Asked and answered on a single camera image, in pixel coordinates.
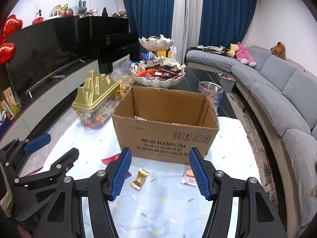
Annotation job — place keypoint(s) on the gold wrapped candy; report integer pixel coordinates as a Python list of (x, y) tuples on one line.
[(139, 179)]

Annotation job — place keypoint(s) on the clear jar of chocolate balls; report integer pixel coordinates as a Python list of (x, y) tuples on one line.
[(210, 91)]

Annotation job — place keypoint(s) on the colourful paper bags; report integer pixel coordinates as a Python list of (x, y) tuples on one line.
[(10, 104)]

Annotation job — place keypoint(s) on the grey remote control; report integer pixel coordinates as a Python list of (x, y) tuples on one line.
[(58, 76)]

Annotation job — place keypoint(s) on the brown plush toy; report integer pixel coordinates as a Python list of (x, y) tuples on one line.
[(278, 50)]

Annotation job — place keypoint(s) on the pink plush toy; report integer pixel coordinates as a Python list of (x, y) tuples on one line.
[(244, 54)]

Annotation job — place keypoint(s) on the red heart balloons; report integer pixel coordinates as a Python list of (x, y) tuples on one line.
[(8, 39)]

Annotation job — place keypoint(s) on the clear bag of nuts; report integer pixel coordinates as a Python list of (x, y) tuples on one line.
[(123, 76)]

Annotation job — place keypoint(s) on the black piano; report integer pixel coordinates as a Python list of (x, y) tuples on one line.
[(99, 29)]

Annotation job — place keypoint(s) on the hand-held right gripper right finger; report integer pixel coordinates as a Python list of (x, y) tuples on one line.
[(199, 176)]

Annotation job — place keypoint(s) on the grey storage bin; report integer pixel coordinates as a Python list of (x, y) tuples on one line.
[(226, 83)]

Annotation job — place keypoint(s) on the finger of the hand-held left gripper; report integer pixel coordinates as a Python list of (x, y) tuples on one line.
[(37, 142), (64, 160)]

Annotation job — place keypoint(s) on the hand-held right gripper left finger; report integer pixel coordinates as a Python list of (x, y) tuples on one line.
[(121, 173)]

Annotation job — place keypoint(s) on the grey bunny plush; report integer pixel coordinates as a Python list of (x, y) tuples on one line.
[(82, 7)]

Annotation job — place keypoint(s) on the black television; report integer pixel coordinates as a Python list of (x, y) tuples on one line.
[(44, 49)]

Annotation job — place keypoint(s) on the brown items pile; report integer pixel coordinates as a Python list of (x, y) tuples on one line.
[(120, 13)]

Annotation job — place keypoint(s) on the two-tier shell snack stand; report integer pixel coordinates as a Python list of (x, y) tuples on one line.
[(158, 79)]

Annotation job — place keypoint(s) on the red snack packet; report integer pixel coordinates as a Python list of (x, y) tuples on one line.
[(111, 160)]

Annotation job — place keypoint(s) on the white camera robot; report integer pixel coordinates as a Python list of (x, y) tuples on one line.
[(39, 16)]

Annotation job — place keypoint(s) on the blue curtain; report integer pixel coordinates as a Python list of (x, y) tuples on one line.
[(225, 12), (148, 12)]

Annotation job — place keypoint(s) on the worn patterned rug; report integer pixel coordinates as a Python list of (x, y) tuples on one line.
[(250, 129)]

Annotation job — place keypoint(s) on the pink doll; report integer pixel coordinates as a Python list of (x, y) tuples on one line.
[(93, 11)]

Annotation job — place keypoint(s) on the yellow plush toy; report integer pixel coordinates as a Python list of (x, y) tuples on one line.
[(232, 49)]

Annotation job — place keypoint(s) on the grey television cabinet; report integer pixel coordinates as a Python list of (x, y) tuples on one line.
[(62, 89)]

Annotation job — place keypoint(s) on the gold gift items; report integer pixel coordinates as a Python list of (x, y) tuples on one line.
[(60, 10)]

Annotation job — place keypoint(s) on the brown cardboard box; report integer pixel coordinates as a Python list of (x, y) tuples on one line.
[(161, 136)]

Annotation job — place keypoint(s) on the black metronome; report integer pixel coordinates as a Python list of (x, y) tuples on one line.
[(104, 11)]

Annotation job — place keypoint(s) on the white plush tissue cover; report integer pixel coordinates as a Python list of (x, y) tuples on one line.
[(173, 57)]

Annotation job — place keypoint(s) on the gold-lid candy jar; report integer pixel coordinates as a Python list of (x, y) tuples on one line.
[(96, 96)]

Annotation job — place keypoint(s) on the grey sofa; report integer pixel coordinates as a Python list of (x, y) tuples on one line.
[(284, 104)]

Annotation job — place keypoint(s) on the clothes pile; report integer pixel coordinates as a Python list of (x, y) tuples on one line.
[(213, 48)]

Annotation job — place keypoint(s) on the small red-striped zip bag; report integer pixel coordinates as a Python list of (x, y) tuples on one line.
[(188, 176)]

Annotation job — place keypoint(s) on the white sheer curtain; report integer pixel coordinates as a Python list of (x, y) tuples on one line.
[(187, 17)]

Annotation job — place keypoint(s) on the white confetti print mat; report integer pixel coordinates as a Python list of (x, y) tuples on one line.
[(161, 215)]

